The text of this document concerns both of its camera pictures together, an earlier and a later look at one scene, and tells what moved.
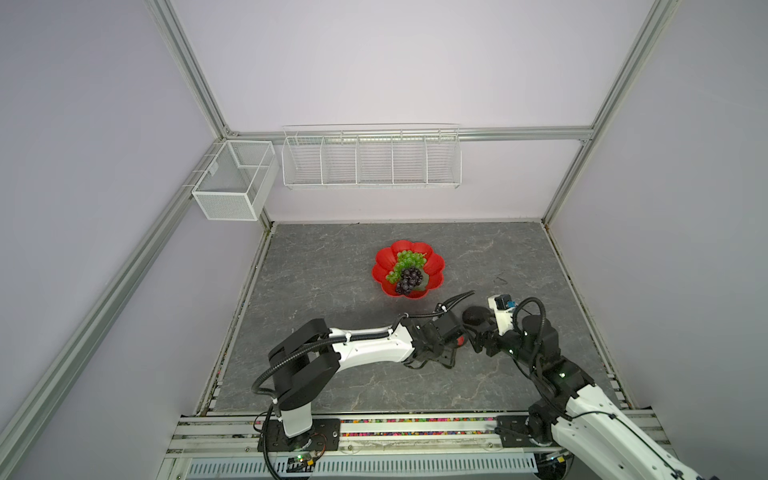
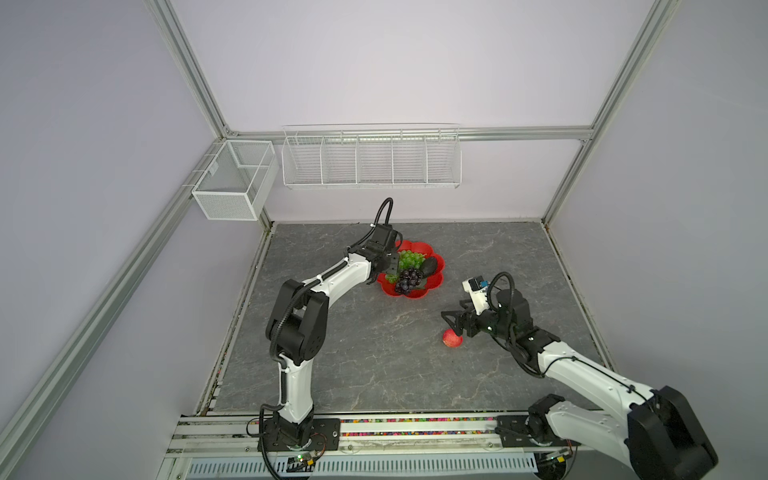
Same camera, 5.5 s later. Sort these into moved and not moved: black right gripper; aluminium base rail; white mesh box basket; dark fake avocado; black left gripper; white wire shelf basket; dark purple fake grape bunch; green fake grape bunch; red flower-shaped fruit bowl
Moved: black left gripper; dark fake avocado; black right gripper
Not moved: dark purple fake grape bunch; green fake grape bunch; aluminium base rail; white mesh box basket; red flower-shaped fruit bowl; white wire shelf basket
